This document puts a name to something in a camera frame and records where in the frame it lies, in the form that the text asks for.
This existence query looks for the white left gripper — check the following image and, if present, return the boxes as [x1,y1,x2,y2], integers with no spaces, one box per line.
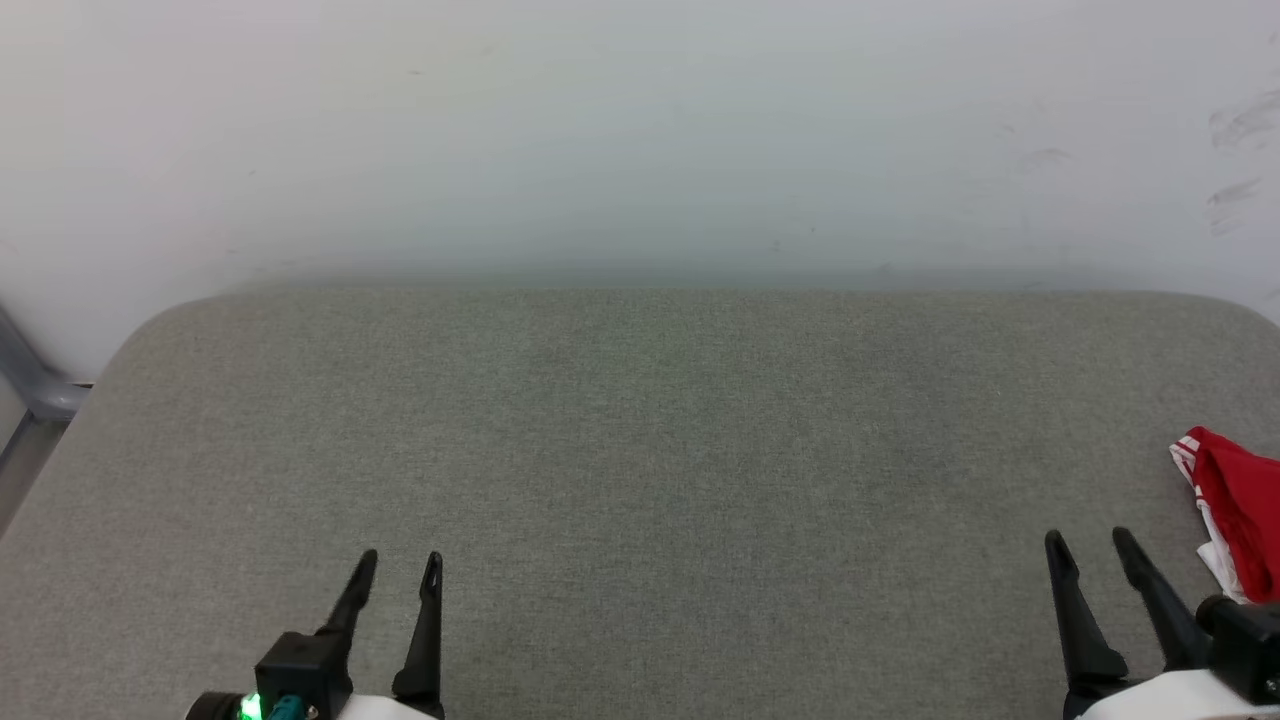
[316,548,446,720]

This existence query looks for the grey metal pipe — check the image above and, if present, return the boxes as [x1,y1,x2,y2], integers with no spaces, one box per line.
[0,303,94,481]

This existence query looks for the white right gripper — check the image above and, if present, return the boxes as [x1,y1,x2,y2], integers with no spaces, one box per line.
[1044,526,1280,720]

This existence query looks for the red and white basketball jersey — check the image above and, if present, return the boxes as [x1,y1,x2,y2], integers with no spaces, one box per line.
[1168,426,1280,606]

